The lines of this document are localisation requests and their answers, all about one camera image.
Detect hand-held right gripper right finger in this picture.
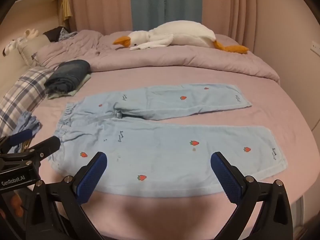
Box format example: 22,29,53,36
210,151,294,240

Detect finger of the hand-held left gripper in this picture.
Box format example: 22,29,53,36
0,129,33,153
24,136,62,161

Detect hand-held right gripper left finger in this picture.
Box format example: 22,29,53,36
26,151,108,240

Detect light blue strawberry print pants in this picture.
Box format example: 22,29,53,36
47,84,288,198

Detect person's left hand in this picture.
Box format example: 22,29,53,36
9,194,24,218

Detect crumpled blue cloth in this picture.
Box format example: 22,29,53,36
9,111,42,153

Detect blue plaid pillow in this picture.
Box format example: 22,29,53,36
0,66,54,137

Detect folded pale green cloth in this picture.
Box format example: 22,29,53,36
47,74,92,100

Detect folded dark blue jeans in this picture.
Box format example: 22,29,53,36
44,59,91,93

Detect small white plush toy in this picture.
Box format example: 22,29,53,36
2,28,39,55

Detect bed with pink sheet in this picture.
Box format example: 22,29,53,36
0,34,317,240

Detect dark brown clothing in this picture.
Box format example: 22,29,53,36
42,26,66,43

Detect blue checked cloth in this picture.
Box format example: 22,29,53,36
59,29,78,42

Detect lilac duvet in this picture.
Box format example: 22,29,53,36
32,29,280,85

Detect yellow hanging cloth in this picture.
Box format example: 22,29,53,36
59,0,73,21

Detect white goose plush toy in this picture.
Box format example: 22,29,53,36
112,21,250,54

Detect pink curtain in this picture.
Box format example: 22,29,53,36
201,0,258,48
70,0,133,34

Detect teal curtain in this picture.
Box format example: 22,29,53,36
129,0,202,32

